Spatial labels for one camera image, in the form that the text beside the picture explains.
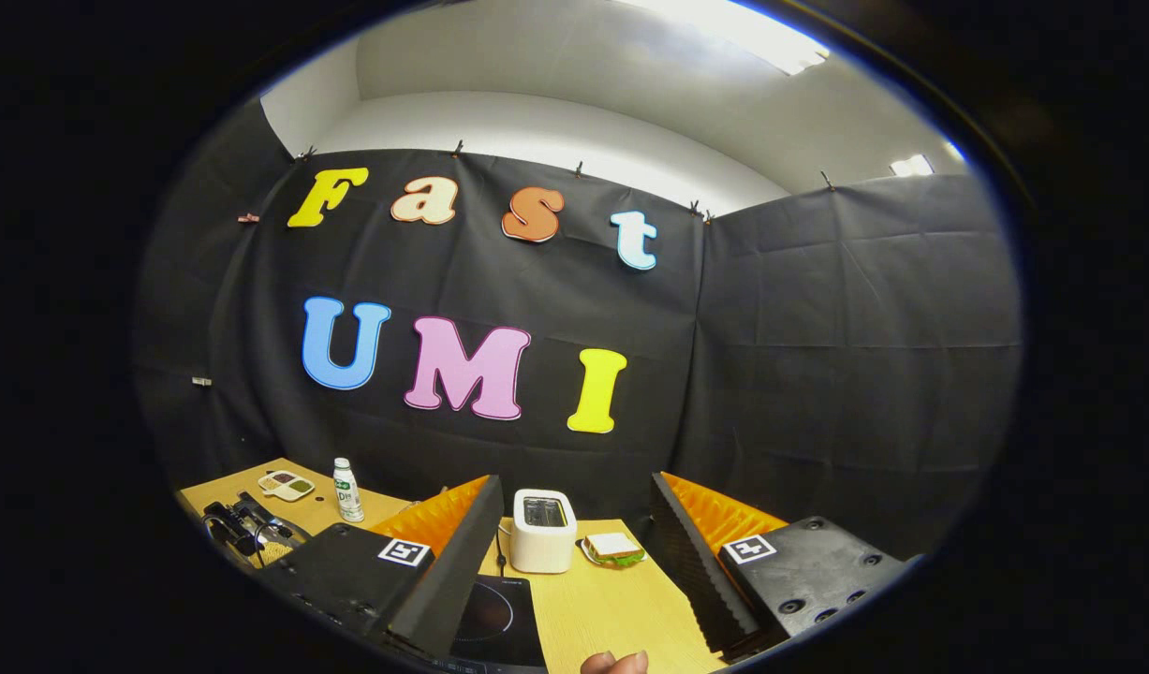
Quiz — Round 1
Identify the sandwich on plate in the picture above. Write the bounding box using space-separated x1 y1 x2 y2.
579 533 648 569

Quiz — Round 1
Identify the large ceiling light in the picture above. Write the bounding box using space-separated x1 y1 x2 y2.
619 0 832 77

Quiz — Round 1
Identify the white toaster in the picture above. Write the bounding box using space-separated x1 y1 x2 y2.
511 489 579 575

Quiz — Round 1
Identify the white drink bottle green label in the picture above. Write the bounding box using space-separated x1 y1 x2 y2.
333 458 366 524

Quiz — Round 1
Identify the black backdrop cloth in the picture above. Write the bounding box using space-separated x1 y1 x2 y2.
132 98 1024 561

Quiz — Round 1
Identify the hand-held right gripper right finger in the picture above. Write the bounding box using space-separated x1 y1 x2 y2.
649 472 913 662

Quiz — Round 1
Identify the black induction cooktop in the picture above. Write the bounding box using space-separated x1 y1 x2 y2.
449 575 550 671

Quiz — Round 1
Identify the white divided dish with beans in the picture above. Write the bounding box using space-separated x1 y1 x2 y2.
258 470 317 503

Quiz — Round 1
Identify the small ceiling light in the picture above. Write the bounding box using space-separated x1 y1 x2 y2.
890 140 965 178

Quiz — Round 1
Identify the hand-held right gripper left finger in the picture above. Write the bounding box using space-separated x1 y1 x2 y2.
256 475 506 660

